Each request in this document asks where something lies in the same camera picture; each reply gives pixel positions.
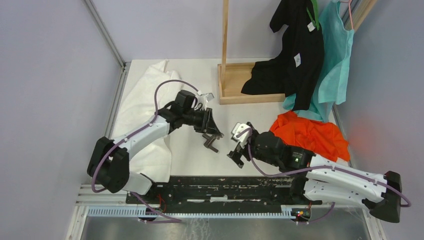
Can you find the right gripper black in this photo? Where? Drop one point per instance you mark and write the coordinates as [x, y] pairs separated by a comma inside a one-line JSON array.
[[236, 154]]

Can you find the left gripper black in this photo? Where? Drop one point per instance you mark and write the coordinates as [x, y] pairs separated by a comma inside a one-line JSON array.
[[212, 128]]

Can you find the dark metal faucet body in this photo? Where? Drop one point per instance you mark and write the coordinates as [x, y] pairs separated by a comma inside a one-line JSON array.
[[210, 143]]

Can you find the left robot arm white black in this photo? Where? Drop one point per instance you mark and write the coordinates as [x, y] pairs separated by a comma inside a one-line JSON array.
[[109, 165]]

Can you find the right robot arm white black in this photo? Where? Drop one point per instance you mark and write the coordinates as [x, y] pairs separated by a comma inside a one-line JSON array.
[[317, 178]]

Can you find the wooden clothes rack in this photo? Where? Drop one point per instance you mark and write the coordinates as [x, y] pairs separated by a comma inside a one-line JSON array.
[[233, 76]]

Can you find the white towel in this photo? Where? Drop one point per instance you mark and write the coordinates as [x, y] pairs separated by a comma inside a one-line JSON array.
[[146, 82]]

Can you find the orange cloth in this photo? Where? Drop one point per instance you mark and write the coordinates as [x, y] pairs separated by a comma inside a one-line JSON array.
[[325, 139]]

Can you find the black t-shirt hanging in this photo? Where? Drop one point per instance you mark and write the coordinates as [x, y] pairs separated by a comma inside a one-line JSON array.
[[296, 69]]

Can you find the teal garment hanging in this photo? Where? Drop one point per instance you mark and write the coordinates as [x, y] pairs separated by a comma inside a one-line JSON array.
[[331, 88]]

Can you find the green hanger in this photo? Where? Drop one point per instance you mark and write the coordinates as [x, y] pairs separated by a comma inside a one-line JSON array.
[[313, 14]]

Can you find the pink hanger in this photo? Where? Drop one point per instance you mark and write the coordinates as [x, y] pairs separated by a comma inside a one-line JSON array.
[[348, 16]]

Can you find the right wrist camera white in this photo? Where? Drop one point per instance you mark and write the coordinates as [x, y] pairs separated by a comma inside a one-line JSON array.
[[241, 133]]

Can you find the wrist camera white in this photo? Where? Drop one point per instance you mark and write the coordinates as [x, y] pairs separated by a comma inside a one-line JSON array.
[[203, 100], [241, 133]]

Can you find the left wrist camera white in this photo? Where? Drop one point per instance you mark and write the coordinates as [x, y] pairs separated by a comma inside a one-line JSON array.
[[203, 100]]

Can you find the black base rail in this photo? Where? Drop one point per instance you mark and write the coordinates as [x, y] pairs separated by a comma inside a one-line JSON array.
[[227, 194]]

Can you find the white cable duct strip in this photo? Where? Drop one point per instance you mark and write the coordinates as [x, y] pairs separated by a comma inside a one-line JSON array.
[[144, 212]]

